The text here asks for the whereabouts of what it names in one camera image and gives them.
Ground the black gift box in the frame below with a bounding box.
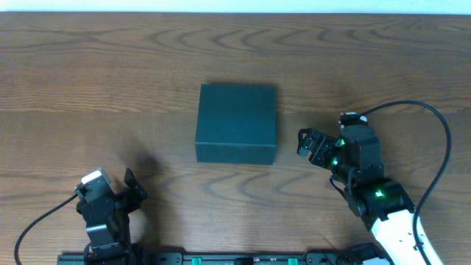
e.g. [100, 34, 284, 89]
[195, 84, 277, 165]

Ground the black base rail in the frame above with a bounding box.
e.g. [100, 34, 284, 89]
[57, 252, 389, 265]

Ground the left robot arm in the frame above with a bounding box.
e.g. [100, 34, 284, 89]
[74, 168, 148, 264]

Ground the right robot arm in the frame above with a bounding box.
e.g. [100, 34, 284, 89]
[297, 124, 442, 264]

